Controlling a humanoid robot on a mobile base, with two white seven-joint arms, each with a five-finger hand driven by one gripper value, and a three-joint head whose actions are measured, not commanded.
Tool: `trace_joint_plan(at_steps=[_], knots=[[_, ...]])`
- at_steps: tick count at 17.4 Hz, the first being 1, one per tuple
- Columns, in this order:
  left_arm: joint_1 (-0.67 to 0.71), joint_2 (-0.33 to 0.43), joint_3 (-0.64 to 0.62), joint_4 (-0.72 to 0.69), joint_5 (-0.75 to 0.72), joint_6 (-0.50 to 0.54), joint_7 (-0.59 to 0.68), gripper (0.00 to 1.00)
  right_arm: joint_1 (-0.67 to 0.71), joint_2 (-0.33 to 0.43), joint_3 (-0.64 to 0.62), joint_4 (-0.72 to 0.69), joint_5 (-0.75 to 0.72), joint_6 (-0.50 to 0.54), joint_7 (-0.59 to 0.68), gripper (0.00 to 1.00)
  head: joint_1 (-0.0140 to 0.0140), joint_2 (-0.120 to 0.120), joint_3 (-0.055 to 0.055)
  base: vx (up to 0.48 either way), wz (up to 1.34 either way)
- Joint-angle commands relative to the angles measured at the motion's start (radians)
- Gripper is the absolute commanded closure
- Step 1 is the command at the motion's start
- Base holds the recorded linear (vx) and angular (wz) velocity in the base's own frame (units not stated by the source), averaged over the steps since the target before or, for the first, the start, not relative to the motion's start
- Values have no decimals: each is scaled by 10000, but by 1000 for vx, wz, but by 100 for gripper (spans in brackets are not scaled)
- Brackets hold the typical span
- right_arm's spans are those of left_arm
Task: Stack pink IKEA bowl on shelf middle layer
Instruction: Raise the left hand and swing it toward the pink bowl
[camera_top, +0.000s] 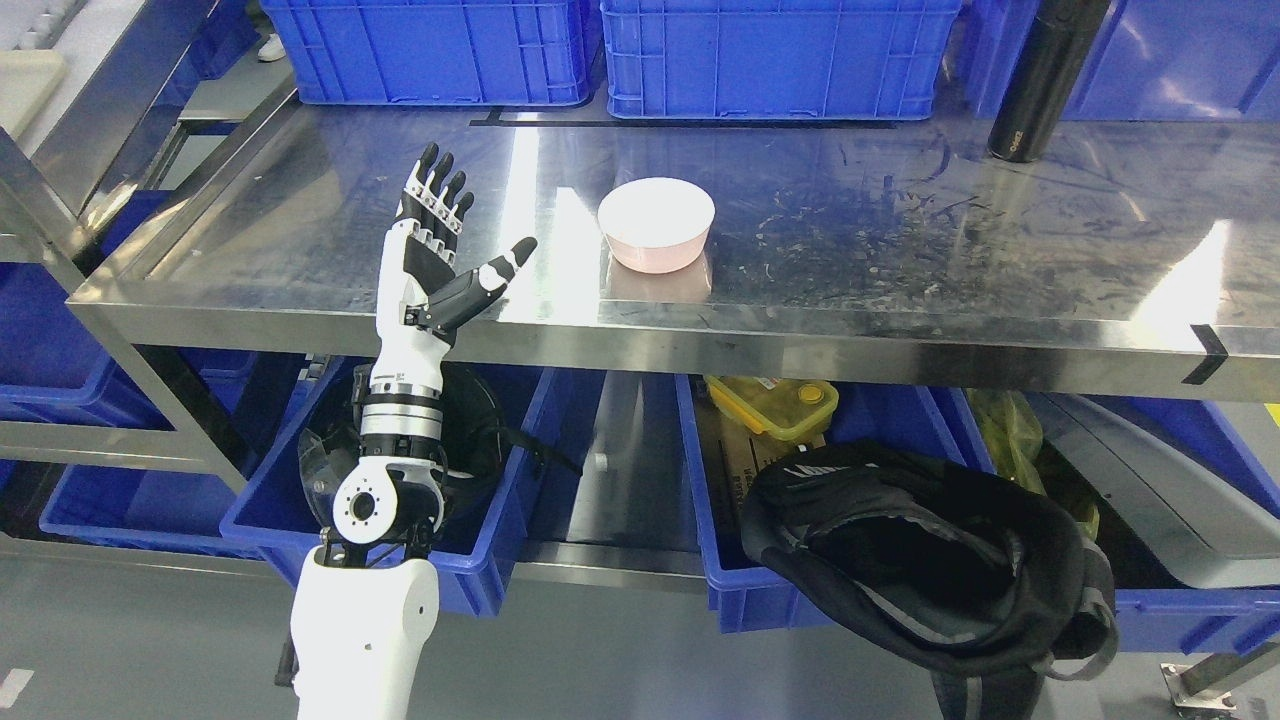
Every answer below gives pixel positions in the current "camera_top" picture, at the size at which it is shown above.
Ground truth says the pink ikea bowl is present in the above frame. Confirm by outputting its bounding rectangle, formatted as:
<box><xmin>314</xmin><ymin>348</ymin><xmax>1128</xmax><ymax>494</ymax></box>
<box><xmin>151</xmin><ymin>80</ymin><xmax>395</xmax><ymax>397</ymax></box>
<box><xmin>596</xmin><ymin>177</ymin><xmax>716</xmax><ymax>274</ymax></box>

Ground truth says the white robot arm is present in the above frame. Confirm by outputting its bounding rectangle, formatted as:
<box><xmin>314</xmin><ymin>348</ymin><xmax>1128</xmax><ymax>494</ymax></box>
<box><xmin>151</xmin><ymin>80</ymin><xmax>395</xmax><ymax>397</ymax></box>
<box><xmin>291</xmin><ymin>364</ymin><xmax>445</xmax><ymax>719</ymax></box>

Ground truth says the blue crate top right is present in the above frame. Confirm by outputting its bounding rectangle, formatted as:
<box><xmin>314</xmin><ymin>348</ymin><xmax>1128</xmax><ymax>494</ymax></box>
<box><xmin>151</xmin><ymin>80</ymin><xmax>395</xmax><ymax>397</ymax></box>
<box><xmin>957</xmin><ymin>1</ymin><xmax>1279</xmax><ymax>123</ymax></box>

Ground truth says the blue bin lower middle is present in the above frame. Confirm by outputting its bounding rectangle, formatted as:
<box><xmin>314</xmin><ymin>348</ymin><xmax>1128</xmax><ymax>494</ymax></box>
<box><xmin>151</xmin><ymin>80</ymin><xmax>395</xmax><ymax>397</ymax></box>
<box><xmin>675</xmin><ymin>375</ymin><xmax>993</xmax><ymax>634</ymax></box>

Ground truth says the yellow lunch box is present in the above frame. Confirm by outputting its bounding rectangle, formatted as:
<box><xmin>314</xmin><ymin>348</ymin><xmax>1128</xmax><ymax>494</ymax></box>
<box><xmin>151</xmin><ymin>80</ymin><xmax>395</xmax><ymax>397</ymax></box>
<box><xmin>703</xmin><ymin>375</ymin><xmax>840</xmax><ymax>445</ymax></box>

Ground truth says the blue crate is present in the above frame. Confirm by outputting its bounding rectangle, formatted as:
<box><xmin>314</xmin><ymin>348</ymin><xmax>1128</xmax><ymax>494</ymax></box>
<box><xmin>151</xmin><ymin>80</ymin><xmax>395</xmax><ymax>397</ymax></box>
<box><xmin>957</xmin><ymin>1</ymin><xmax>1279</xmax><ymax>123</ymax></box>
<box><xmin>600</xmin><ymin>1</ymin><xmax>963</xmax><ymax>120</ymax></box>
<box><xmin>262</xmin><ymin>1</ymin><xmax>603</xmax><ymax>108</ymax></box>

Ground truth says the blue bin far left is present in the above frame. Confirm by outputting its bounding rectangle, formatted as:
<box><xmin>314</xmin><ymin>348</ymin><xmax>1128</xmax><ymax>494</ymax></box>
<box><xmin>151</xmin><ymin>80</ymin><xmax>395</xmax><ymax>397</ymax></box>
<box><xmin>0</xmin><ymin>190</ymin><xmax>301</xmax><ymax>559</ymax></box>

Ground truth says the stainless steel table shelf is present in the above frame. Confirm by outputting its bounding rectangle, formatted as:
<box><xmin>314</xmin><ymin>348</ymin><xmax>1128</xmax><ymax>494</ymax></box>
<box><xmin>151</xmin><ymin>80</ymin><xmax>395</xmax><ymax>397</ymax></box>
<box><xmin>0</xmin><ymin>85</ymin><xmax>1280</xmax><ymax>582</ymax></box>

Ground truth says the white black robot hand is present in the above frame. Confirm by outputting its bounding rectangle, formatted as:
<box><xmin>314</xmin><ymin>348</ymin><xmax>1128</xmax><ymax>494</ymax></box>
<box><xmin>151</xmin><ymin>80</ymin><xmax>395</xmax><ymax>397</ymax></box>
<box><xmin>372</xmin><ymin>142</ymin><xmax>538</xmax><ymax>388</ymax></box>

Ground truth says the yellow plastic bag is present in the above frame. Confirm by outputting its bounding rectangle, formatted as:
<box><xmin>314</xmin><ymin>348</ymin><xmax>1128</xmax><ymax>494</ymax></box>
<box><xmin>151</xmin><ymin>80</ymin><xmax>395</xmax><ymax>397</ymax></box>
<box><xmin>964</xmin><ymin>388</ymin><xmax>1101</xmax><ymax>541</ymax></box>

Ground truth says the blue bin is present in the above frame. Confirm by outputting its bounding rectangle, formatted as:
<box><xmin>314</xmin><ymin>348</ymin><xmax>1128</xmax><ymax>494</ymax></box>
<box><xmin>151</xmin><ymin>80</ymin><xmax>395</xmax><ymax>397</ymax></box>
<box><xmin>0</xmin><ymin>190</ymin><xmax>301</xmax><ymax>559</ymax></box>
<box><xmin>675</xmin><ymin>375</ymin><xmax>993</xmax><ymax>634</ymax></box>
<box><xmin>1078</xmin><ymin>395</ymin><xmax>1277</xmax><ymax>653</ymax></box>
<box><xmin>219</xmin><ymin>356</ymin><xmax>570</xmax><ymax>618</ymax></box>

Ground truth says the blue crate top left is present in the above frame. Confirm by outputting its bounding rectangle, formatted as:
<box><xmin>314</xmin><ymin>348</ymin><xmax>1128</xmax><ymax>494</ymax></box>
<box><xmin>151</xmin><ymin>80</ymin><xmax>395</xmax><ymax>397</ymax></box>
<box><xmin>262</xmin><ymin>1</ymin><xmax>603</xmax><ymax>108</ymax></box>

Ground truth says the blue bin lower left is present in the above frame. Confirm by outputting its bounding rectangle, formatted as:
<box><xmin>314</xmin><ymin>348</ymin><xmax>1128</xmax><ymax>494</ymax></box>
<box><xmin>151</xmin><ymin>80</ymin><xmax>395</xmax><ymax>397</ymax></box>
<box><xmin>219</xmin><ymin>356</ymin><xmax>570</xmax><ymax>618</ymax></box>

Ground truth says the grey laptop device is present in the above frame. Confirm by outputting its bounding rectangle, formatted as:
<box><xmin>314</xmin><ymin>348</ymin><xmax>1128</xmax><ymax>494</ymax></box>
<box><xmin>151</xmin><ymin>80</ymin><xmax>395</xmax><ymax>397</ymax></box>
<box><xmin>1028</xmin><ymin>393</ymin><xmax>1279</xmax><ymax>589</ymax></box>

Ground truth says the blue bin lower right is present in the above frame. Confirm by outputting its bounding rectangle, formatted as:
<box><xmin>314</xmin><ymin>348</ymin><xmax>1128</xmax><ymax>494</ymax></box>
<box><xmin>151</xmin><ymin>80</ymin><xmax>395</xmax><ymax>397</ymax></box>
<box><xmin>1078</xmin><ymin>395</ymin><xmax>1277</xmax><ymax>653</ymax></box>

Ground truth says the black thermos bottle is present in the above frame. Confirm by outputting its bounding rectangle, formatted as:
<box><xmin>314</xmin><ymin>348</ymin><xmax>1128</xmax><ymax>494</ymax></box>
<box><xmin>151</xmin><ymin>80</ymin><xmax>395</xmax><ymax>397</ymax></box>
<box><xmin>987</xmin><ymin>1</ymin><xmax>1111</xmax><ymax>164</ymax></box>

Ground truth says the blue crate top middle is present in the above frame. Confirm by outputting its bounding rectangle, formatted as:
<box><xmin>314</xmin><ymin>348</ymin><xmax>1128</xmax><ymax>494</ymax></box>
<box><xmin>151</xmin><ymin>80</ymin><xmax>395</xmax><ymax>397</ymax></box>
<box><xmin>600</xmin><ymin>1</ymin><xmax>963</xmax><ymax>120</ymax></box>

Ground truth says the black backpack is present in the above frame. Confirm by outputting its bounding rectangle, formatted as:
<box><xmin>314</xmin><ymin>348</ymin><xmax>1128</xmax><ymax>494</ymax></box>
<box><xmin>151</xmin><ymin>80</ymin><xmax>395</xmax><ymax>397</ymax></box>
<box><xmin>740</xmin><ymin>439</ymin><xmax>1120</xmax><ymax>719</ymax></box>

